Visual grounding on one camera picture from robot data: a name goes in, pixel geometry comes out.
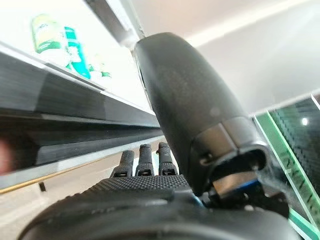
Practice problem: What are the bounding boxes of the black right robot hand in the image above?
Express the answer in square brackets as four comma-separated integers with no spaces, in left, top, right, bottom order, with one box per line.
[18,31,301,240]

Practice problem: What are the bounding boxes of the white fridge drawer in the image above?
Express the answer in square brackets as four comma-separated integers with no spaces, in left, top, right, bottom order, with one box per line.
[0,0,166,198]

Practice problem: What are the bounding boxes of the light green drink can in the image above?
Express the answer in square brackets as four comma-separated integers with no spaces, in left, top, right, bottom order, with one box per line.
[30,13,66,66]
[87,53,113,80]

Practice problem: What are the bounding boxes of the green-edged glass panel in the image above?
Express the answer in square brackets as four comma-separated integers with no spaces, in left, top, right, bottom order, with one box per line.
[249,91,320,240]

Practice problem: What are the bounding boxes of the dark green drink can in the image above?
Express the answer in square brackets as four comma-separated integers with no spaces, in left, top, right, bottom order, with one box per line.
[63,25,91,80]

